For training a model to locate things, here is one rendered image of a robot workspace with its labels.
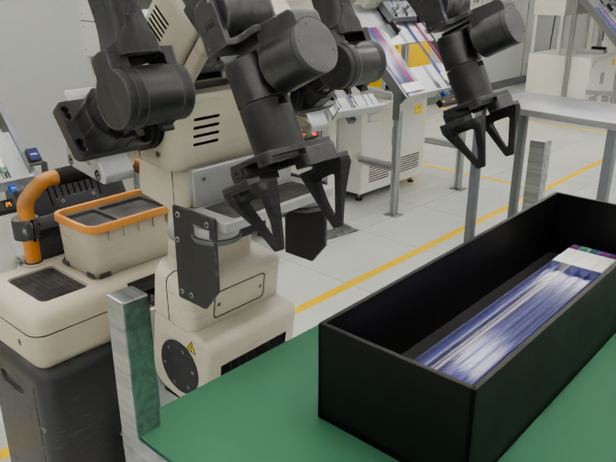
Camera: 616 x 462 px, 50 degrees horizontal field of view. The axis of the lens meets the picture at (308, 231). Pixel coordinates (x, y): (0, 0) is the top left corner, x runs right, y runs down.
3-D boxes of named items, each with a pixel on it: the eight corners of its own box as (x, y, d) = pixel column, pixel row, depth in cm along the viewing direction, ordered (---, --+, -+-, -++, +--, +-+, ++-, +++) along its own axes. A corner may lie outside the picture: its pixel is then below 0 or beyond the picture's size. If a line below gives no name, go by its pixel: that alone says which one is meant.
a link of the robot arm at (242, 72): (249, 59, 76) (210, 63, 72) (288, 34, 71) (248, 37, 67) (269, 116, 76) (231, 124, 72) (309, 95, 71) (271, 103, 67)
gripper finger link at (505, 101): (535, 147, 106) (516, 90, 105) (515, 155, 101) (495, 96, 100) (498, 159, 111) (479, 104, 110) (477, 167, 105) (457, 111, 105)
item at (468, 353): (570, 264, 103) (573, 244, 102) (617, 276, 99) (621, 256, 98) (376, 413, 68) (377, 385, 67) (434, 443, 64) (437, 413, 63)
